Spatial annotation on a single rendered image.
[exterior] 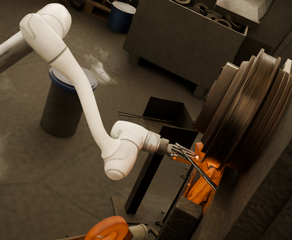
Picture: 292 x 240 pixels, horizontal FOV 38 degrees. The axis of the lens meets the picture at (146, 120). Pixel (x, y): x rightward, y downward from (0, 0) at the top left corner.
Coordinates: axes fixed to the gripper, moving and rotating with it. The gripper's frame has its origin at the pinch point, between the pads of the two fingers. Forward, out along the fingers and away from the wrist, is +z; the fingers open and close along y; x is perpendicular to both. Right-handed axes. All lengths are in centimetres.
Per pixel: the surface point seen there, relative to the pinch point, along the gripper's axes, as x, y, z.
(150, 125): -12, -43, -28
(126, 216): -71, -40, -24
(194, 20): 16, -229, -31
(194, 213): -1.6, 36.7, 0.4
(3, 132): -62, -63, -117
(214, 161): 17.6, 31.1, 0.3
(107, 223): -4, 56, -26
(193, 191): -8.2, 12.2, 0.0
